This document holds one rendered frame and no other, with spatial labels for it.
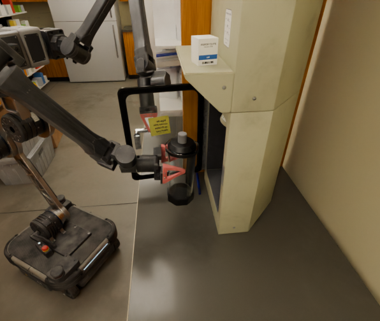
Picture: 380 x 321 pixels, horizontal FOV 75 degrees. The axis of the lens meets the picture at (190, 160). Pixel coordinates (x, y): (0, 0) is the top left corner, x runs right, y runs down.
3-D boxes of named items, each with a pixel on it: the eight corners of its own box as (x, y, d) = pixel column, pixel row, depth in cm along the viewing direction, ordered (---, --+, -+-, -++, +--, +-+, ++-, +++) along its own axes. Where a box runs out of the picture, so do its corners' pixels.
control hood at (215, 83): (208, 75, 87) (210, 44, 82) (231, 113, 61) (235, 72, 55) (176, 76, 86) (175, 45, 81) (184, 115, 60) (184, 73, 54)
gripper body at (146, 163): (159, 146, 84) (136, 146, 83) (160, 164, 76) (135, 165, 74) (159, 162, 87) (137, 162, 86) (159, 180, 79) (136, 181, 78)
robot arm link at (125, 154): (110, 142, 83) (97, 164, 80) (104, 127, 72) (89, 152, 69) (143, 156, 83) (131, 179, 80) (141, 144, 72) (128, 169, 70)
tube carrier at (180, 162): (192, 183, 96) (196, 135, 84) (197, 203, 88) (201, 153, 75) (164, 185, 95) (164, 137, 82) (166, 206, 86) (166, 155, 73)
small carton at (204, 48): (208, 60, 65) (210, 34, 61) (217, 64, 61) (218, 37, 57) (190, 61, 63) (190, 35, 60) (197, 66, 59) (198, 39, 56)
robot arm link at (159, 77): (148, 67, 101) (136, 58, 93) (173, 64, 97) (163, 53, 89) (147, 96, 100) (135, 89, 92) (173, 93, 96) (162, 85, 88)
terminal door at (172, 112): (201, 171, 110) (204, 82, 87) (132, 181, 105) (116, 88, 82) (201, 170, 111) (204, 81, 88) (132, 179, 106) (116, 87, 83)
